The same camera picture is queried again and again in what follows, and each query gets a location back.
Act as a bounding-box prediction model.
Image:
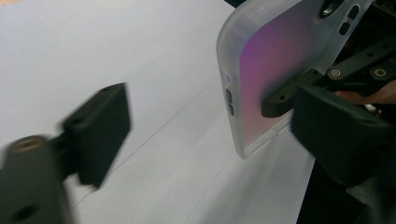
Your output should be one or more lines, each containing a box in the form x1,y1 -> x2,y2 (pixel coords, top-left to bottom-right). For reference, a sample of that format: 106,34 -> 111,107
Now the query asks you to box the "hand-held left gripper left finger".
57,81 -> 133,189

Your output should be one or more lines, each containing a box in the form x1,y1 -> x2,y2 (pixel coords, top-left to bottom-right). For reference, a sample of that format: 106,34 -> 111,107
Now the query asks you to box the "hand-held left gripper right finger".
290,84 -> 396,189

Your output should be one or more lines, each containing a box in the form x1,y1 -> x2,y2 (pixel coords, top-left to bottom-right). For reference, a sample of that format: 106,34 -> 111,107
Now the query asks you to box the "translucent iridescent phone case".
216,0 -> 374,161

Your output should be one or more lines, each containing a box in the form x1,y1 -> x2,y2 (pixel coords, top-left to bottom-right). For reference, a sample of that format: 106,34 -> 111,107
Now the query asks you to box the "white table cover board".
0,0 -> 317,224

